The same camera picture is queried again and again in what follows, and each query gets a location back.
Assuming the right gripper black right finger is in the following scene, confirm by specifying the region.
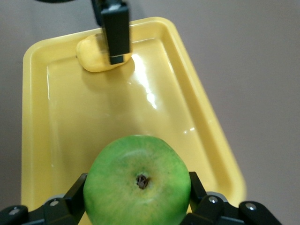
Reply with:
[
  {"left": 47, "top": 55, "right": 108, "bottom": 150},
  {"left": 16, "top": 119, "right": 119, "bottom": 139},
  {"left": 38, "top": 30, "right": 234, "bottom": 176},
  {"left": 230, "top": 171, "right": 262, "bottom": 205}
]
[{"left": 185, "top": 172, "right": 285, "bottom": 225}]

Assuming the green apple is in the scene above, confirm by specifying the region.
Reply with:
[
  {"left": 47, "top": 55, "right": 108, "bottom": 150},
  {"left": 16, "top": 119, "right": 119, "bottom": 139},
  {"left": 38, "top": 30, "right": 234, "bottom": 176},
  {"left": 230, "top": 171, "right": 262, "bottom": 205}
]
[{"left": 82, "top": 134, "right": 192, "bottom": 225}]

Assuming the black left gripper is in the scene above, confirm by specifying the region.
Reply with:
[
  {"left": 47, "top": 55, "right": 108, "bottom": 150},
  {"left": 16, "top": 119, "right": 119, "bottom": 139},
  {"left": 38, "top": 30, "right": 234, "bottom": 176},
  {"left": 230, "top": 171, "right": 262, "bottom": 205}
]
[{"left": 34, "top": 0, "right": 132, "bottom": 66}]

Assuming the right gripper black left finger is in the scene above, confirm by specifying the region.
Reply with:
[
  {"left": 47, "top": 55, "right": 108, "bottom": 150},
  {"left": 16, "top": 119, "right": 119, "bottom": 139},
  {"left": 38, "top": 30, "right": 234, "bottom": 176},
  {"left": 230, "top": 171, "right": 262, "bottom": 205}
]
[{"left": 0, "top": 172, "right": 89, "bottom": 225}]

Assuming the yellow plastic tray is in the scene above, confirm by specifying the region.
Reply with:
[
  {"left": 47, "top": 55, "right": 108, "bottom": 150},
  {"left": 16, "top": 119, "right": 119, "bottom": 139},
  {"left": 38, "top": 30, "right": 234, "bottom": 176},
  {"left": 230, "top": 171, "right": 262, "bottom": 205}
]
[{"left": 21, "top": 16, "right": 247, "bottom": 225}]

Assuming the yellow potato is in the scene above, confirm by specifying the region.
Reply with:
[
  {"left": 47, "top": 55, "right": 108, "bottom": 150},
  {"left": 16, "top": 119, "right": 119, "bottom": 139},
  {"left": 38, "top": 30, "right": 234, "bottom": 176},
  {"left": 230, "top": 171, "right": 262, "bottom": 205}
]
[{"left": 75, "top": 32, "right": 133, "bottom": 73}]

